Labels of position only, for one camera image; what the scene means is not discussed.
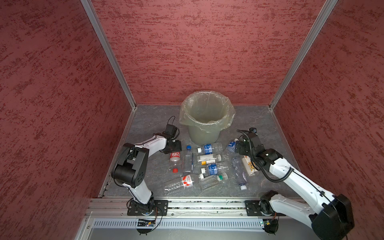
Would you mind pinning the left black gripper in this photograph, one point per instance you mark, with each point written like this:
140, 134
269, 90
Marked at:
178, 148

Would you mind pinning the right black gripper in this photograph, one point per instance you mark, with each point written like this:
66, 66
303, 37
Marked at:
242, 146

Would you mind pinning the blue label bottle white cap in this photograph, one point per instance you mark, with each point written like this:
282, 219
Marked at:
230, 150

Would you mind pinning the red label cola bottle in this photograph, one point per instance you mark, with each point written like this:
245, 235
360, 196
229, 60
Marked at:
175, 162

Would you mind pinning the sunflower label bottle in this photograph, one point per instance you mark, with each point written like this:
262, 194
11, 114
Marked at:
249, 168

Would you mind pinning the blue cap clear bottle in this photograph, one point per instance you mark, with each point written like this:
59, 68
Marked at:
188, 160

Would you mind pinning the red white label water bottle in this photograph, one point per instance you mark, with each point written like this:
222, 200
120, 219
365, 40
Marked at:
182, 183

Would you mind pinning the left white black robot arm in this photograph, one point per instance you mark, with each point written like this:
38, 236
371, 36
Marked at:
130, 169

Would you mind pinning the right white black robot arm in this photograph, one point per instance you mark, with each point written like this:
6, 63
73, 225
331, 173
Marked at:
328, 215

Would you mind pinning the blue label bottle near bin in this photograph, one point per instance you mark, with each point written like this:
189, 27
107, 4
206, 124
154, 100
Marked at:
208, 149

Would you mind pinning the grey mesh waste bin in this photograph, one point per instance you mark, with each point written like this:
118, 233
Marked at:
204, 136

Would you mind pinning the clear plastic bin liner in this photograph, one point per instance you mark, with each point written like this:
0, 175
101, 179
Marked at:
192, 115

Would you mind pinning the tall clear bottle white cap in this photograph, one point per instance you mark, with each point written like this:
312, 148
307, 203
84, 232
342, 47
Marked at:
239, 173

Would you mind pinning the blue label Pocari bottle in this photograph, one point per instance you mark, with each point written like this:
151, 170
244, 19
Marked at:
214, 169

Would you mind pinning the white yellow label bottle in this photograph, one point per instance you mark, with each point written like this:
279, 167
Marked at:
209, 159

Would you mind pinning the green cap clear bottle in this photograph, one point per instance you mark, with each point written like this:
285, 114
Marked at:
212, 181

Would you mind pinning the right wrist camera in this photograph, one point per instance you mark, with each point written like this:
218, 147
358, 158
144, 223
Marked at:
253, 130

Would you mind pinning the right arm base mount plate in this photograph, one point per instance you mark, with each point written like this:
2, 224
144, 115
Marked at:
253, 208

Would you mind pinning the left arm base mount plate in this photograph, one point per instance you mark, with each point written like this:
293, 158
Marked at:
153, 208

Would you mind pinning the right circuit board under rail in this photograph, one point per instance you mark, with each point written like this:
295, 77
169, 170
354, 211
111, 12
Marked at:
271, 226

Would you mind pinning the circuit board under rail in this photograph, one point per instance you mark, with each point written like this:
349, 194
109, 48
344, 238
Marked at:
271, 226
145, 223

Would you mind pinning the left circuit board under rail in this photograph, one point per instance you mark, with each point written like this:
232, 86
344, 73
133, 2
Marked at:
145, 223

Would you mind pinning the aluminium front rail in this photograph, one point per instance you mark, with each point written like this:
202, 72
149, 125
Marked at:
197, 208

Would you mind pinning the white slotted cable duct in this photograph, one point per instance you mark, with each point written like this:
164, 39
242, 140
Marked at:
253, 225

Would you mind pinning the left corner aluminium post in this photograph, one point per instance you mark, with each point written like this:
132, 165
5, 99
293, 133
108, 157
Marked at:
97, 26

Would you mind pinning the corner aluminium post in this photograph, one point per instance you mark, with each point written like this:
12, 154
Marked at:
97, 26
317, 26

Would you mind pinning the right corner aluminium post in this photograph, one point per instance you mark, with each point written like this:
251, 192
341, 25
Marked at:
317, 26

